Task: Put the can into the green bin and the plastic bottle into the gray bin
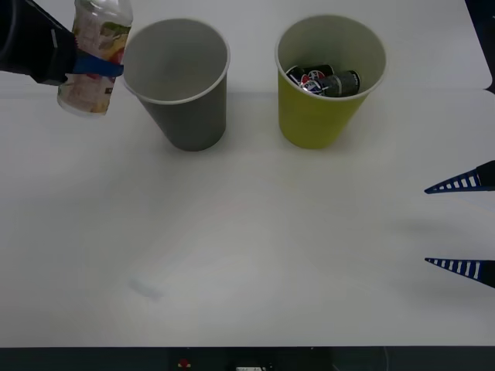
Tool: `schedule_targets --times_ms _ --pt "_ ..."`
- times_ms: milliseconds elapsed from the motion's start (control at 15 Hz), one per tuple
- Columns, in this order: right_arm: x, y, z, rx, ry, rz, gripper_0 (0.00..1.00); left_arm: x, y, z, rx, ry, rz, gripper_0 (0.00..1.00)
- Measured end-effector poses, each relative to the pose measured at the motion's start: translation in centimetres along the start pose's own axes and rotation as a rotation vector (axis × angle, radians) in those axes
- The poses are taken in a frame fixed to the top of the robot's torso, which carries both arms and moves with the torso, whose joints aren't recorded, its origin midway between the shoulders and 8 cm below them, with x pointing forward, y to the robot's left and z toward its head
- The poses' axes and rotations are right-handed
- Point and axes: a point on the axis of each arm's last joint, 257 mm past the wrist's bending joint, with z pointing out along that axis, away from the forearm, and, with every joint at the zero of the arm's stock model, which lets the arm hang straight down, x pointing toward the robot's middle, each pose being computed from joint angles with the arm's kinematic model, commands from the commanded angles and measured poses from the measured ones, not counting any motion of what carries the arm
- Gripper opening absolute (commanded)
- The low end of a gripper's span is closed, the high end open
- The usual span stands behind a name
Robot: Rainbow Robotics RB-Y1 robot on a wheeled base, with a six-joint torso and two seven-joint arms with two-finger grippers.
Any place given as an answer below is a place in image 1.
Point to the black can with round emblem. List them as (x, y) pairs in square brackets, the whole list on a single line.
[(309, 77)]

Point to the clear bottle with fruit label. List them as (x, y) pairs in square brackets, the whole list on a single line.
[(94, 92)]

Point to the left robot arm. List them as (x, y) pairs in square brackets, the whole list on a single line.
[(8, 35)]

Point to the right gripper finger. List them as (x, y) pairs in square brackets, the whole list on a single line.
[(470, 181), (470, 268)]

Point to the red button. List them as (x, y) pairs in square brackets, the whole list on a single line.
[(184, 363)]

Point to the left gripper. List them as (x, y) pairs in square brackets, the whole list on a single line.
[(46, 54)]

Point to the yellow-green plastic bin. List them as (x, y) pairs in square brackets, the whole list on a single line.
[(317, 120)]

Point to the dark grey can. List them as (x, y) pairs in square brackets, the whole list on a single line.
[(344, 83)]

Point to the grey plastic bin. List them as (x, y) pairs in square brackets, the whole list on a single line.
[(193, 120)]

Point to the black robot torso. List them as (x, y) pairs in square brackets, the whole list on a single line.
[(96, 359)]

